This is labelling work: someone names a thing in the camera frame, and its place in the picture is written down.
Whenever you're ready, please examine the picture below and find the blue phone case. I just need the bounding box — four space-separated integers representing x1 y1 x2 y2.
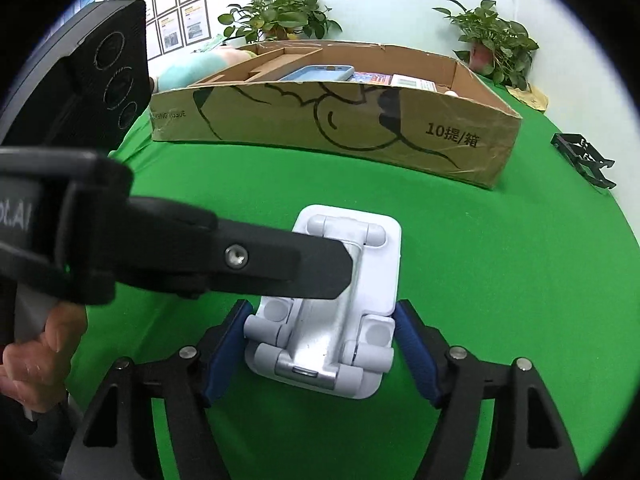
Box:
277 64 356 82

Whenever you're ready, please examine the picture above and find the black folding stand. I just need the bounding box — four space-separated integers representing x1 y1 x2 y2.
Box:
551 132 616 190

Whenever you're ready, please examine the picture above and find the green tablecloth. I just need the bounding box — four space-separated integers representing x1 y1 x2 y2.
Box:
65 72 640 480

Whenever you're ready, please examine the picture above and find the person's left hand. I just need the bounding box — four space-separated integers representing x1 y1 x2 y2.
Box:
0 305 90 413

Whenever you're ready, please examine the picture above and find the white phone stand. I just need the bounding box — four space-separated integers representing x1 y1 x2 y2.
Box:
243 204 402 400

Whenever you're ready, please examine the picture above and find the potted green plant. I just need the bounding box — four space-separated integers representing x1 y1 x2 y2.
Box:
217 0 343 45
432 0 540 92

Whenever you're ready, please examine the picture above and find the small cardboard tray box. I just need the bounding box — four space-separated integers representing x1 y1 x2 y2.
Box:
192 44 326 87

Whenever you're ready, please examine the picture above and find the pink pig plush toy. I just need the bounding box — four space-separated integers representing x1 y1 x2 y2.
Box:
150 45 258 93

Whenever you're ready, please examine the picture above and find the colourful picture book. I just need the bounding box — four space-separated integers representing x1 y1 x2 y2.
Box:
347 71 396 87

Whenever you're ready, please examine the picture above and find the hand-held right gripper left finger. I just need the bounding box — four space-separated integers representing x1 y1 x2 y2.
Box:
62 299 255 480

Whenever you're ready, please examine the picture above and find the large cardboard box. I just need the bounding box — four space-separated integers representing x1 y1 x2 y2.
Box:
150 40 523 191

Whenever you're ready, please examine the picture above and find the white book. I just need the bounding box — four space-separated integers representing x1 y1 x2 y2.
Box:
390 74 438 93

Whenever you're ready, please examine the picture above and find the yellow woven mat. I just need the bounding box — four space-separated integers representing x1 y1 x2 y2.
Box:
505 82 549 112

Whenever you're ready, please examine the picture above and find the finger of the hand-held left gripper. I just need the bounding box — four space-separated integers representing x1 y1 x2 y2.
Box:
117 197 355 301

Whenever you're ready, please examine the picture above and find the wall of framed certificates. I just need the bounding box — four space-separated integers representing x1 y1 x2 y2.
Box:
105 0 208 61

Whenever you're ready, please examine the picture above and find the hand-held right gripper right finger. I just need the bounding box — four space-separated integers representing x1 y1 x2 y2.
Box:
395 299 583 480

